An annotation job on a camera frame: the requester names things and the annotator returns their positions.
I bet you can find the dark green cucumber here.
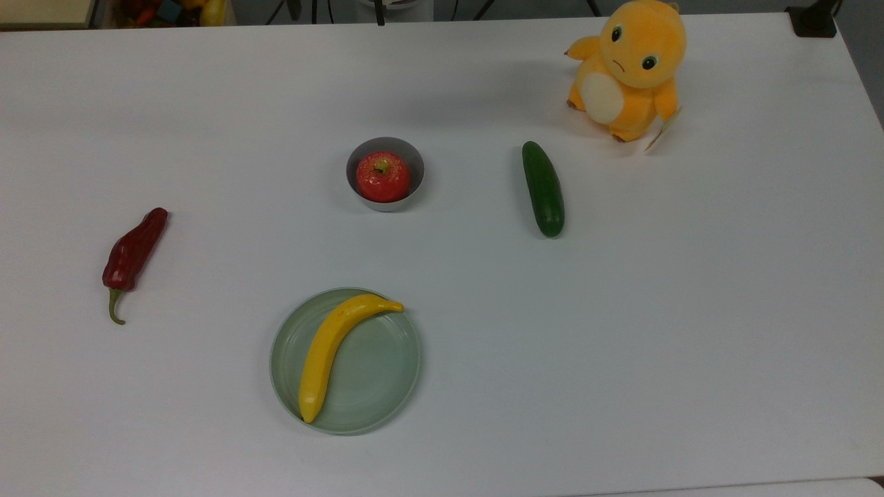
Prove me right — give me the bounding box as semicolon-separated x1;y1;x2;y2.
521;141;566;239

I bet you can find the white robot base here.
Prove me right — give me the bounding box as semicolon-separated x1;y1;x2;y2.
358;0;434;23

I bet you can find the small grey bowl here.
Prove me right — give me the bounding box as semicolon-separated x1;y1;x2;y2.
345;137;425;213

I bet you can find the red apple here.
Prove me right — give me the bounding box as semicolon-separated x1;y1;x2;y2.
356;151;412;204

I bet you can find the pale green plate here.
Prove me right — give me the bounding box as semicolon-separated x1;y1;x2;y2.
269;287;422;436

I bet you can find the yellow banana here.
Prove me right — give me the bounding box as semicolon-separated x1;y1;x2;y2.
298;293;405;424

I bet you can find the paper tag of plush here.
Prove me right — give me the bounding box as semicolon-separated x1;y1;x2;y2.
644;109;682;153

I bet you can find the orange plush toy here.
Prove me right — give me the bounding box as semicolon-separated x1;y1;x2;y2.
564;0;689;144

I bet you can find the dark red chili pepper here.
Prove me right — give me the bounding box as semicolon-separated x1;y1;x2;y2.
102;207;169;326

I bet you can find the bin of colourful toys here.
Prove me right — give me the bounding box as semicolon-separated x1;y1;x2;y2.
114;0;229;28

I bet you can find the black table clamp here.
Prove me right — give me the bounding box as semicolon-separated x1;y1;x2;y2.
786;0;840;39

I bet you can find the beige wooden board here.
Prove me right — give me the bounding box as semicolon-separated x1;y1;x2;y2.
0;0;95;30

